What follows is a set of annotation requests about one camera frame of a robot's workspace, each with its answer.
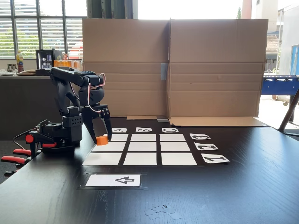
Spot yellow drink bottle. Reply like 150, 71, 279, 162
15, 51, 24, 73

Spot black mini fridge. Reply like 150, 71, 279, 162
35, 49, 63, 77

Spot grey metal table leg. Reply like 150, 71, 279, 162
278, 88, 299, 136

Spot white nine-square grid sheet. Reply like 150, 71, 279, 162
81, 133, 199, 167

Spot orange drink cartons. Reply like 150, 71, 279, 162
53, 59, 82, 72

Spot grey sideboard counter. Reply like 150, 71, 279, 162
0, 75, 83, 140

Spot paper sheet number 2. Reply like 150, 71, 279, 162
194, 142, 220, 151

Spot red handled spring clamp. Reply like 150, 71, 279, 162
0, 148, 32, 175

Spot white arrow paper sheet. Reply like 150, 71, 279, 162
85, 174, 141, 187

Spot blue foosball table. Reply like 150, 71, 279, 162
260, 74, 299, 106

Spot black power cable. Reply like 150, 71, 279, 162
13, 129, 32, 150

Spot paper sheet number 3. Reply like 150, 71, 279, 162
189, 133, 211, 140

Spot paper sheet number 1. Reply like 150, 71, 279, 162
201, 153, 230, 164

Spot round orange token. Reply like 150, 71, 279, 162
96, 134, 109, 147

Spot black red screw clamp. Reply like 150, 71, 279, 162
24, 130, 57, 160

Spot brown cardboard box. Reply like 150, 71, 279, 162
82, 18, 171, 120
168, 18, 269, 127

